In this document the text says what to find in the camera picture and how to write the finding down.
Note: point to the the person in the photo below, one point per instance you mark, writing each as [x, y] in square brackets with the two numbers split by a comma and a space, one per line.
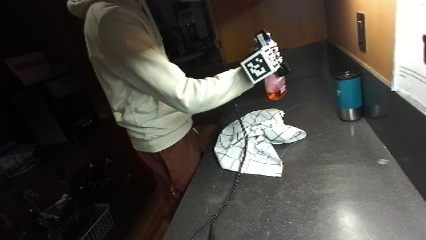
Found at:
[133, 83]

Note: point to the teal steel tumbler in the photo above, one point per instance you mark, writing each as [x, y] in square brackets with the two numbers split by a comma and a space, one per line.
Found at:
[349, 95]

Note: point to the white paper sheet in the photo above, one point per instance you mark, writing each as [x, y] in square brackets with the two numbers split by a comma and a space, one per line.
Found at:
[410, 50]

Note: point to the dark wall plate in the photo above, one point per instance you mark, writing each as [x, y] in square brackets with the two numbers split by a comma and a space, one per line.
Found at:
[361, 31]

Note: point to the white marker cube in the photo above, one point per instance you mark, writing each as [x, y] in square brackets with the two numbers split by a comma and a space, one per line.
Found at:
[258, 67]

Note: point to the spray bottle with pink liquid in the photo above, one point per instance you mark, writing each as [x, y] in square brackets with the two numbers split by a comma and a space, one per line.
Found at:
[276, 88]

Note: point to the white checkered towel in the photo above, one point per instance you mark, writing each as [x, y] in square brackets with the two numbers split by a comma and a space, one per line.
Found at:
[260, 140]

